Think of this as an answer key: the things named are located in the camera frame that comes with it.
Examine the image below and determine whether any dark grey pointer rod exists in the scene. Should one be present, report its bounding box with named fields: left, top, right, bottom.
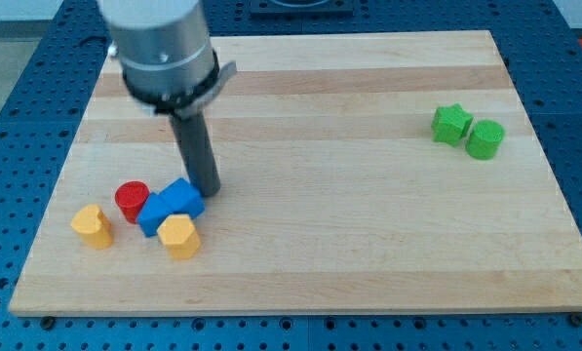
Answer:
left=170, top=113, right=221, bottom=198

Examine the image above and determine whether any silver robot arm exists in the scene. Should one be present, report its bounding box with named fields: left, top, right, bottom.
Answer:
left=97, top=0, right=237, bottom=197

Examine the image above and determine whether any green star block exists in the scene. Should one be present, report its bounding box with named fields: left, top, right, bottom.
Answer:
left=431, top=103, right=474, bottom=147

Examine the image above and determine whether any blue block right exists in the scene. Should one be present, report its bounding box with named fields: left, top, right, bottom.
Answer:
left=160, top=177, right=205, bottom=219

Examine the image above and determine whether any blue block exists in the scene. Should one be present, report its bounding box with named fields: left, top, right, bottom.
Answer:
left=160, top=177, right=205, bottom=219
left=136, top=193, right=173, bottom=237

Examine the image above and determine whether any blue block left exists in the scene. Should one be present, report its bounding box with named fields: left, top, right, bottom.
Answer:
left=136, top=193, right=173, bottom=237

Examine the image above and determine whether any red cylinder block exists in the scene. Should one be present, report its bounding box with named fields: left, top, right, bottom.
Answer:
left=114, top=180, right=150, bottom=224

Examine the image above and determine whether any yellow hexagon block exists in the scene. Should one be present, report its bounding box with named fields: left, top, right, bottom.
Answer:
left=157, top=214, right=201, bottom=260

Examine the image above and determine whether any yellow heart block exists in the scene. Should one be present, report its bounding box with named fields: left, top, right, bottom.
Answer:
left=70, top=204, right=113, bottom=250

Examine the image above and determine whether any wooden board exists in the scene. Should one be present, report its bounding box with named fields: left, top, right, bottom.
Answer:
left=9, top=30, right=582, bottom=317

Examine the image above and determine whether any green cylinder block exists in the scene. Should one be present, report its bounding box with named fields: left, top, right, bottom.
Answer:
left=465, top=120, right=505, bottom=160

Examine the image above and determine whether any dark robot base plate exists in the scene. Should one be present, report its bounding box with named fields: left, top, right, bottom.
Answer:
left=250, top=0, right=354, bottom=18

